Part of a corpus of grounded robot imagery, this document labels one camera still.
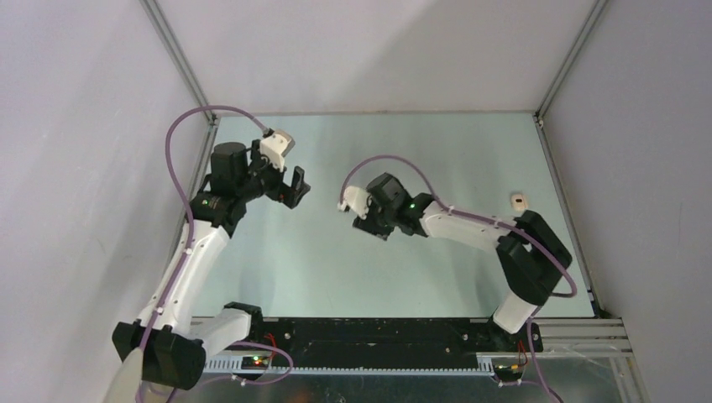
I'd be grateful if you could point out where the aluminium frame corner post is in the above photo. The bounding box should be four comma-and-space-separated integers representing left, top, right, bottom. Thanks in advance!
139, 0, 209, 107
534, 0, 610, 127

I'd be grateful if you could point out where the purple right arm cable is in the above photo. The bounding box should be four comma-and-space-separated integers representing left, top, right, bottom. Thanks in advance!
339, 154, 579, 403

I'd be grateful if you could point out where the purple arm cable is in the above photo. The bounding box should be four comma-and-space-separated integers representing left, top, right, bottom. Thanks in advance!
135, 105, 295, 403
339, 154, 579, 403

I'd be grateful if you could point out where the beige earbud charging case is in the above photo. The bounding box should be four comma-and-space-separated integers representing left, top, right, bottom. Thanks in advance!
510, 193, 529, 212

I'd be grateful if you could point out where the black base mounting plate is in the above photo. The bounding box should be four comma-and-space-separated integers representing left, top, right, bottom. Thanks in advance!
247, 317, 543, 370

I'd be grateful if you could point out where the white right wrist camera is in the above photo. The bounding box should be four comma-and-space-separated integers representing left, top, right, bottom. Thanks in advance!
338, 186, 370, 219

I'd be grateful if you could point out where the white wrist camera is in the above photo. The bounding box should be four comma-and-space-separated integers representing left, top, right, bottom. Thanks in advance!
338, 186, 370, 219
259, 130, 296, 172

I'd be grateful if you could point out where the grey cable duct strip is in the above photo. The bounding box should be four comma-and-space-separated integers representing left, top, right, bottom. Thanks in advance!
202, 355, 496, 377

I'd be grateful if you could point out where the aluminium frame corner post left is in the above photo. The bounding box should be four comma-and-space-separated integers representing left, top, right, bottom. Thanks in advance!
139, 0, 209, 107

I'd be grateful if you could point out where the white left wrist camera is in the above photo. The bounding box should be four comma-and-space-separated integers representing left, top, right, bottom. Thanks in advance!
259, 130, 296, 172

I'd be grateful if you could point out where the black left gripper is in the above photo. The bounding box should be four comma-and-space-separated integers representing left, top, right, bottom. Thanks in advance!
237, 140, 310, 208

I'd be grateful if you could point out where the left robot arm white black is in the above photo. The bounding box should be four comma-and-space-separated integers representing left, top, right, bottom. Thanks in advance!
112, 134, 311, 397

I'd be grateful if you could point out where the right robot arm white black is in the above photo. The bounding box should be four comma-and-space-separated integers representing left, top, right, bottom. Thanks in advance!
338, 173, 573, 351

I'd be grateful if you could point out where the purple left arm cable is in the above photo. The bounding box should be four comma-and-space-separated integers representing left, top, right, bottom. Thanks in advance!
135, 105, 295, 403

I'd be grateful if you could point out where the aluminium frame corner post right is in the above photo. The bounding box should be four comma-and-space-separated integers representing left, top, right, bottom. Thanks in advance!
534, 0, 610, 127

